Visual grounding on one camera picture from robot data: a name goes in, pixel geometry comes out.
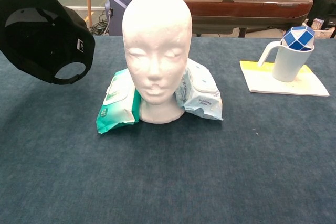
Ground blue white snake puzzle ball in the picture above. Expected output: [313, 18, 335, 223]
[282, 26, 316, 51]

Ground blue mobile robot base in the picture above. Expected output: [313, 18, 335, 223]
[104, 0, 140, 36]

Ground small drink carton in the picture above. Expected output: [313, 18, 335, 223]
[311, 18, 324, 30]

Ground tangled floor cables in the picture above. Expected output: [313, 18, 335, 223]
[89, 11, 110, 36]

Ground light blue wet wipes pack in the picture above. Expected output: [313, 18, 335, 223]
[175, 58, 224, 122]

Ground white yellow square mat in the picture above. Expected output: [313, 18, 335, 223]
[239, 60, 330, 97]

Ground black baseball cap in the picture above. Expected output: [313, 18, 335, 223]
[0, 0, 96, 86]

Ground white plastic basket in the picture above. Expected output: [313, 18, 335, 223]
[301, 22, 336, 40]

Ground blue felt table cover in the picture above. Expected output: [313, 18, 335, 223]
[0, 34, 336, 224]

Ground white foam mannequin head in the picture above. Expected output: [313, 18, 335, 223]
[122, 0, 194, 124]

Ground green wet wipes pack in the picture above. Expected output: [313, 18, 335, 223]
[96, 68, 142, 135]

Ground light blue handled mug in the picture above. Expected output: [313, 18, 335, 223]
[257, 40, 315, 83]

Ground brown mahjong table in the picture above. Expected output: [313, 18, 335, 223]
[156, 0, 314, 38]

